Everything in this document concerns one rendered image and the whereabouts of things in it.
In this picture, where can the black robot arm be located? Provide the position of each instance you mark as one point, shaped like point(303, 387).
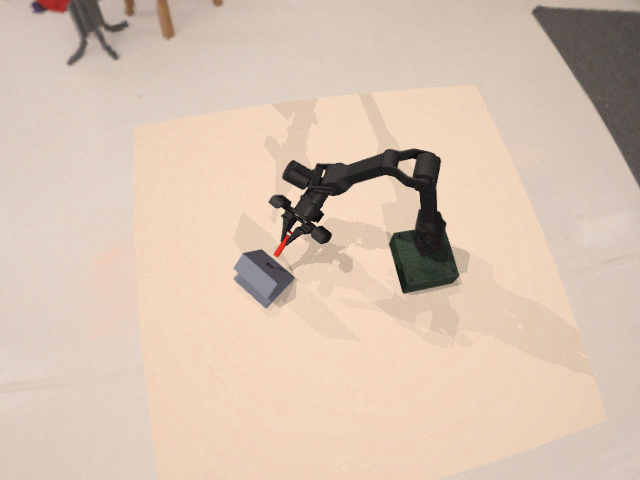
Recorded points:
point(339, 177)

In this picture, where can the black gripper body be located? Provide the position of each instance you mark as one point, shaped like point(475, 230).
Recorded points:
point(306, 209)

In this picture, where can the red peg with grey band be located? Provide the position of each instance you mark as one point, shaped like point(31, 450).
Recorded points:
point(282, 245)

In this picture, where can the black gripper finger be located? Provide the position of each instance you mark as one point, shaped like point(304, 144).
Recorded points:
point(295, 234)
point(287, 226)

